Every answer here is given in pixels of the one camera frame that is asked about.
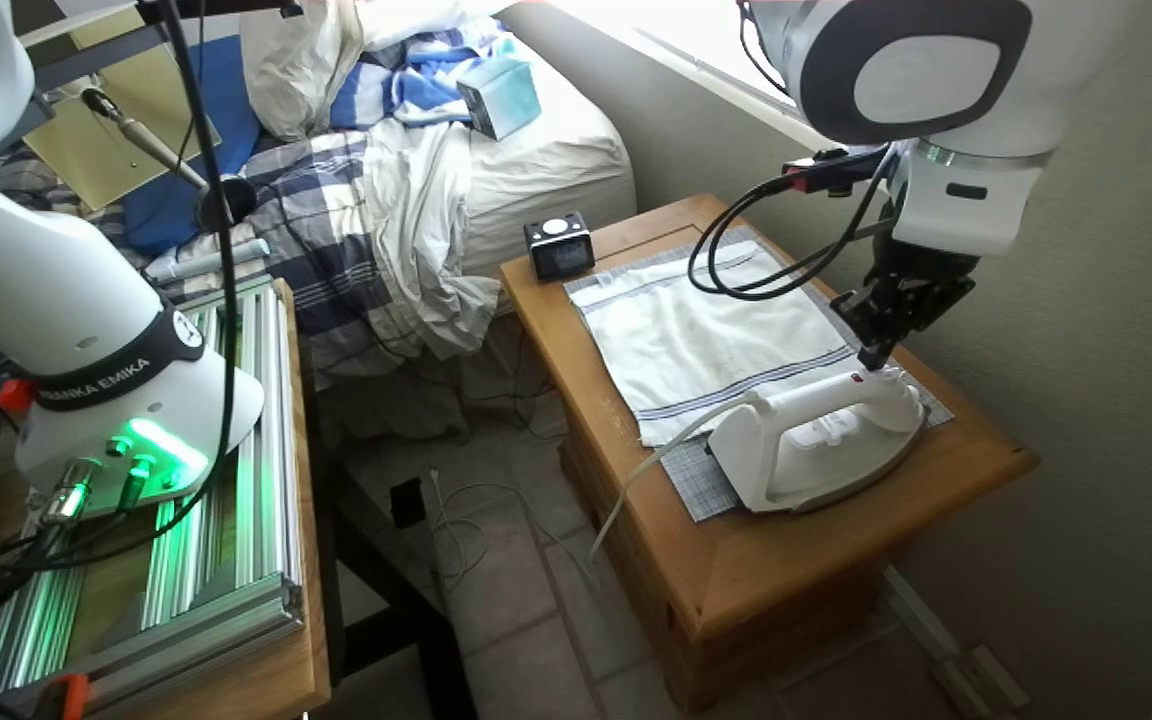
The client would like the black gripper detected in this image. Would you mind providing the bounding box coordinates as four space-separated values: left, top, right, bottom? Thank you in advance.
830 244 983 374

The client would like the white clothes iron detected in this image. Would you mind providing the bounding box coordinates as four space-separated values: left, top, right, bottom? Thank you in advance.
703 359 931 518

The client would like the white striped towel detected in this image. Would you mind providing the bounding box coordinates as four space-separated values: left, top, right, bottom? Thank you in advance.
561 231 955 528

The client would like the wooden nightstand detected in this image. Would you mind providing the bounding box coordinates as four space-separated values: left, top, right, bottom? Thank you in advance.
495 186 1044 720

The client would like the small black cube clock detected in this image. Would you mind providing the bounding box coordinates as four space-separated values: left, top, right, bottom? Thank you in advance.
521 207 594 282

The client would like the white bed mattress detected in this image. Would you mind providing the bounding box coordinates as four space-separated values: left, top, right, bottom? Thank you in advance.
452 35 638 275

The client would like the teal tissue box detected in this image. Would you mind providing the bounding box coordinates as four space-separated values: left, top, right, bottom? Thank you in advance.
455 49 542 142

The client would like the white crumpled sheet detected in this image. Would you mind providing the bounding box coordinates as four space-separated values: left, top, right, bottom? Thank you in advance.
357 115 506 365

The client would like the blue white striped cloth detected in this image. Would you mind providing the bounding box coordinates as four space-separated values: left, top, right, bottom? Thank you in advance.
324 21 505 135

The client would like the blue plaid blanket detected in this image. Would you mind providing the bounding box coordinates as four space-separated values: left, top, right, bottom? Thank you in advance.
142 123 506 393

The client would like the white pillow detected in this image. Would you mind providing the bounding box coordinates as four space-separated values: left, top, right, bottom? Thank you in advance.
236 0 367 142

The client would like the plain blue cloth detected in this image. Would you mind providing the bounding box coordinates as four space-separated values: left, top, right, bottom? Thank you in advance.
114 27 266 258

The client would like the black round stand with rod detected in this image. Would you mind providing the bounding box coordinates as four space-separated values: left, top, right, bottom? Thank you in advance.
74 85 258 235

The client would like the olive cardboard sheet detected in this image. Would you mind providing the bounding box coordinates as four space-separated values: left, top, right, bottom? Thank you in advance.
18 43 226 219

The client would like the red emergency stop knob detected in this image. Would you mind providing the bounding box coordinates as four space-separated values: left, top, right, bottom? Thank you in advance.
0 370 39 424

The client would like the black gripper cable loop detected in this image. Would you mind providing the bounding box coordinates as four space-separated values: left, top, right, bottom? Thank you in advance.
684 139 903 302

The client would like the white iron power cord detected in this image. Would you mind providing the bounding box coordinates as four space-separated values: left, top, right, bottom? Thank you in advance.
583 395 739 558

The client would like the aluminium extrusion base frame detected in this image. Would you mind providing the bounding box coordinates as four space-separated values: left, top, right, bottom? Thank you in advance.
0 275 306 711

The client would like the black cable along robot base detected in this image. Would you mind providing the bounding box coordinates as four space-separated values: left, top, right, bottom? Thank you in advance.
0 0 243 576

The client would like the orange clamp handle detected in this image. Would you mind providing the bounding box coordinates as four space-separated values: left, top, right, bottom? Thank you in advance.
45 668 95 720

